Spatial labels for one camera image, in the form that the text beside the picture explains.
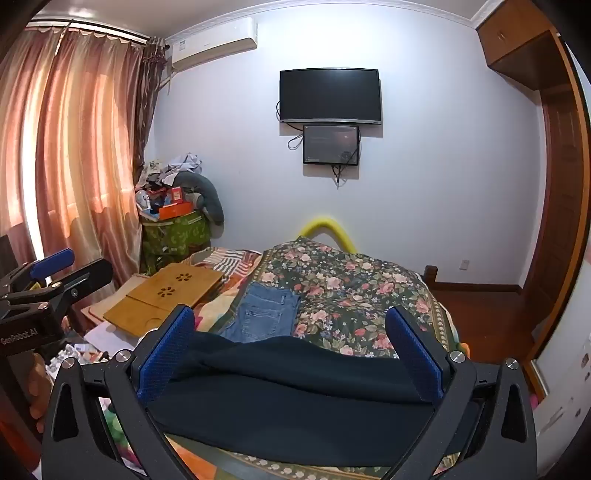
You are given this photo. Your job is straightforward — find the person's left hand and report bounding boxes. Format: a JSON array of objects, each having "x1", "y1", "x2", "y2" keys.
[{"x1": 25, "y1": 355, "x2": 61, "y2": 435}]

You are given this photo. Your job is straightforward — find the orange box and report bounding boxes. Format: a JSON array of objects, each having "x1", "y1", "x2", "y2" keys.
[{"x1": 158, "y1": 200, "x2": 193, "y2": 220}]

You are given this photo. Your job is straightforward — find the pile of clothes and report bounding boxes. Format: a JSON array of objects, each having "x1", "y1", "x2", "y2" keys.
[{"x1": 136, "y1": 152, "x2": 204, "y2": 195}]

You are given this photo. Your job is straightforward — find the brown cardboard box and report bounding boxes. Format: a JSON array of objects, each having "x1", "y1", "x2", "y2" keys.
[{"x1": 102, "y1": 262, "x2": 225, "y2": 336}]

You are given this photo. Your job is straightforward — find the brown patterned curtain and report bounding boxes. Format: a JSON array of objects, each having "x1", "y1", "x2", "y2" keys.
[{"x1": 131, "y1": 39, "x2": 169, "y2": 188}]

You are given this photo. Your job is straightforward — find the wooden door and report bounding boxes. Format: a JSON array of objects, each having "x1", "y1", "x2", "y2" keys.
[{"x1": 522, "y1": 32, "x2": 591, "y2": 361}]

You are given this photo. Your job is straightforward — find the white air conditioner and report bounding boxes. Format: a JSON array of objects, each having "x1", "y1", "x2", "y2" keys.
[{"x1": 164, "y1": 18, "x2": 257, "y2": 73}]

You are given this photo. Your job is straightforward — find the dark teal pants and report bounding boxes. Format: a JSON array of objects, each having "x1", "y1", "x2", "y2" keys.
[{"x1": 147, "y1": 333, "x2": 465, "y2": 468}]

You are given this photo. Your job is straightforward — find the blue denim jeans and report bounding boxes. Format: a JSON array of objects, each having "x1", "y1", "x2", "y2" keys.
[{"x1": 217, "y1": 282, "x2": 302, "y2": 344}]

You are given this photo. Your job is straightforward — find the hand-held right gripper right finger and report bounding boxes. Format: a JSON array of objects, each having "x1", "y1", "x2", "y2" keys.
[{"x1": 385, "y1": 305, "x2": 539, "y2": 480}]

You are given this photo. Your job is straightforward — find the yellow foam tube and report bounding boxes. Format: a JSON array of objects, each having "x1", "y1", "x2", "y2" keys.
[{"x1": 298, "y1": 215, "x2": 359, "y2": 254}]

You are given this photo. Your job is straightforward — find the wooden overhead cabinet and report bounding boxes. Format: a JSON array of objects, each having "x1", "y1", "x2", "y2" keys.
[{"x1": 475, "y1": 0, "x2": 568, "y2": 91}]

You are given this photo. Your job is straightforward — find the pink curtain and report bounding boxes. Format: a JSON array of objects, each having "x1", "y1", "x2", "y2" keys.
[{"x1": 0, "y1": 21, "x2": 160, "y2": 296}]

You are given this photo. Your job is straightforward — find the white cabinet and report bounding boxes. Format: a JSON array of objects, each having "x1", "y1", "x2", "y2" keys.
[{"x1": 529, "y1": 277, "x2": 591, "y2": 446}]

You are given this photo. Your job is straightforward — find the wall-mounted black television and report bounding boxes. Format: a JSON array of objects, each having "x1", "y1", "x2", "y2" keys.
[{"x1": 279, "y1": 68, "x2": 383, "y2": 126}]

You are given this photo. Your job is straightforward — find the colourful patterned bed sheet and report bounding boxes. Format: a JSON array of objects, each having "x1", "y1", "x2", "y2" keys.
[{"x1": 182, "y1": 249, "x2": 266, "y2": 334}]

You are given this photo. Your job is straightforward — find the small black wall monitor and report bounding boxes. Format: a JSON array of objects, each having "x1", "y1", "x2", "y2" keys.
[{"x1": 302, "y1": 124, "x2": 361, "y2": 166}]

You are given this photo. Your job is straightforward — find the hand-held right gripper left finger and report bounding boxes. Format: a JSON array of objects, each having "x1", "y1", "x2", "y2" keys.
[{"x1": 41, "y1": 304, "x2": 205, "y2": 480}]

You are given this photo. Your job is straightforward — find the striped cloth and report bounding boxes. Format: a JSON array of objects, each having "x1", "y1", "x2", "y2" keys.
[{"x1": 202, "y1": 249, "x2": 254, "y2": 278}]

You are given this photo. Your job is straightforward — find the grey pillow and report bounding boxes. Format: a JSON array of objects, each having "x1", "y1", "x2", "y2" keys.
[{"x1": 173, "y1": 172, "x2": 226, "y2": 226}]

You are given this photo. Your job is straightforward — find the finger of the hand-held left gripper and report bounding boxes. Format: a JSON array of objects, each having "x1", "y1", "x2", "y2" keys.
[
  {"x1": 7, "y1": 257, "x2": 114, "y2": 319},
  {"x1": 0, "y1": 248, "x2": 76, "y2": 297}
]

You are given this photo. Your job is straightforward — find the green patterned cloth cover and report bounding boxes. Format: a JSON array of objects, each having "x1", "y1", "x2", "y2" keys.
[{"x1": 141, "y1": 210, "x2": 213, "y2": 274}]

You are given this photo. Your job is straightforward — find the floral bed blanket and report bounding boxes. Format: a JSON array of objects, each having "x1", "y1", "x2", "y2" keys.
[{"x1": 249, "y1": 236, "x2": 459, "y2": 360}]

